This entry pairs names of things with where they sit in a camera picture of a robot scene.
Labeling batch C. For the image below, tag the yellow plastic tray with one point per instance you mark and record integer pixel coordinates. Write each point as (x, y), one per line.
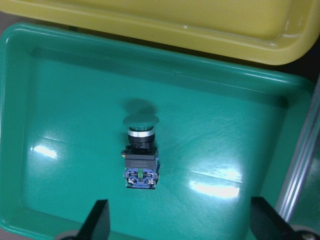
(271, 32)

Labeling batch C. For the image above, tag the green conveyor belt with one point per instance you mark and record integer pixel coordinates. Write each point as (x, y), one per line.
(301, 159)

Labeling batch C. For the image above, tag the green push button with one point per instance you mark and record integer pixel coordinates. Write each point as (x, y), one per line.
(141, 156)

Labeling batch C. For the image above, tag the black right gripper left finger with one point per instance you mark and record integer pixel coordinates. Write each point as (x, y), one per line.
(97, 224)

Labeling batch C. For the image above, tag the green plastic tray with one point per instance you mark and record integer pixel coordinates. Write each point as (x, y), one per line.
(226, 132)

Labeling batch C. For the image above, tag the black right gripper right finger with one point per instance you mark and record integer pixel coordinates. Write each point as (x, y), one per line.
(266, 223)

